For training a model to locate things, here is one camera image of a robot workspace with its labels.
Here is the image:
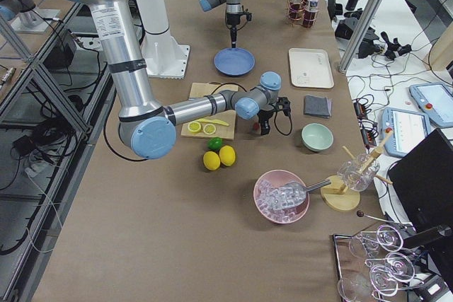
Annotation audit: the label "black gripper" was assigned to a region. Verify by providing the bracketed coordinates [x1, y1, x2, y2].
[225, 13, 247, 48]
[258, 106, 275, 136]

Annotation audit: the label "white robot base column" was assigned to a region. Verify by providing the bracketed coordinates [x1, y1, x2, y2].
[136, 0, 190, 79]

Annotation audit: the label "blue plate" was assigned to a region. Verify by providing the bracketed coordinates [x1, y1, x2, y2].
[214, 47, 256, 77]

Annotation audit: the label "wooden cutting board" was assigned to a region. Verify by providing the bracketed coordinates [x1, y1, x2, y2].
[180, 110, 236, 140]

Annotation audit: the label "yellow plastic knife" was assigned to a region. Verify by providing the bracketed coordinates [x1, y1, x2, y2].
[197, 118, 229, 127]

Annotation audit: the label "yellow lemon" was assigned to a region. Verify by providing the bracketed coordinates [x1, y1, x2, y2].
[219, 145, 236, 167]
[202, 151, 221, 171]

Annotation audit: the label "grey folded cloth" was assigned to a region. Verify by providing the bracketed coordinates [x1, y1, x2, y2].
[304, 95, 332, 118]

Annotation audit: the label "green lime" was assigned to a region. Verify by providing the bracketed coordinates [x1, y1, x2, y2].
[207, 137, 223, 151]

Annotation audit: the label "lemon half right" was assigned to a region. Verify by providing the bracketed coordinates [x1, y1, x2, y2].
[202, 123, 217, 135]

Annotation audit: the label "lemon half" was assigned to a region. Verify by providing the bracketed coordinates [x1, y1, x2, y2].
[202, 123, 217, 135]
[187, 121, 202, 134]

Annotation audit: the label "mint green bowl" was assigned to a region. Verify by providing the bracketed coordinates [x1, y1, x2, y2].
[301, 123, 333, 152]

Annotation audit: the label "cream plastic tray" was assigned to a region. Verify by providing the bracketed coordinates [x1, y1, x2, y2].
[288, 47, 334, 89]

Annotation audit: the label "lemon half left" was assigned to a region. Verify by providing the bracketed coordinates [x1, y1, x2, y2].
[187, 121, 202, 134]

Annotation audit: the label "pink bowl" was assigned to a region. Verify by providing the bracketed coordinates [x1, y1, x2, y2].
[253, 170, 310, 224]

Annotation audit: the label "metal ice scoop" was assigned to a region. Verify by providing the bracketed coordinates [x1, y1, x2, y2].
[278, 179, 331, 209]

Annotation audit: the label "clear plastic ice cubes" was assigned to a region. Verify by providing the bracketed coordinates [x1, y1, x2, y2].
[256, 179, 307, 219]

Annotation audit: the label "wooden glass drying stand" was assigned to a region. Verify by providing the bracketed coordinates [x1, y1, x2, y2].
[321, 140, 392, 211]

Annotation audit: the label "clear glass on stand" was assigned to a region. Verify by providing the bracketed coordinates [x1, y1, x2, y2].
[337, 153, 380, 192]

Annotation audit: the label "blue teach pendant near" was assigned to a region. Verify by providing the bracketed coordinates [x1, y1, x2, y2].
[381, 107, 431, 158]

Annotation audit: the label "blue teach pendant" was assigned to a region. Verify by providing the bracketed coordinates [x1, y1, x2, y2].
[409, 82, 452, 128]
[381, 107, 431, 158]

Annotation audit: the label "black laptop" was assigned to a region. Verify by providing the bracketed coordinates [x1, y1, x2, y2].
[388, 129, 452, 231]

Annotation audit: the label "blue teach pendant far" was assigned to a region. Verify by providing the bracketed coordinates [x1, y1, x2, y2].
[409, 82, 452, 128]

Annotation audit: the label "wine glass upper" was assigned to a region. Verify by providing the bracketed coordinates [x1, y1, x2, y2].
[348, 225, 403, 259]

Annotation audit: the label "wine glass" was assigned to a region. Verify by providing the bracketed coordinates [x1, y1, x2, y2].
[348, 225, 403, 259]
[365, 252, 415, 282]
[336, 265, 399, 302]

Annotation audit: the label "wine glass lower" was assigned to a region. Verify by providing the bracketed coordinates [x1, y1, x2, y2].
[336, 265, 399, 302]

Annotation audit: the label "wine glass middle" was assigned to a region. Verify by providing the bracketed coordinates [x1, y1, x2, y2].
[365, 252, 415, 282]

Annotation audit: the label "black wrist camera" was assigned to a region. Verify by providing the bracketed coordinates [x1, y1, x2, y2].
[275, 97, 291, 117]

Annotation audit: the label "copper wire bottle rack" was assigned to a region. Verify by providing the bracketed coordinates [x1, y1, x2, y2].
[287, 0, 319, 28]

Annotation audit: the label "aluminium frame post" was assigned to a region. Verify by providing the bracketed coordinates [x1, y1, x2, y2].
[338, 0, 382, 74]

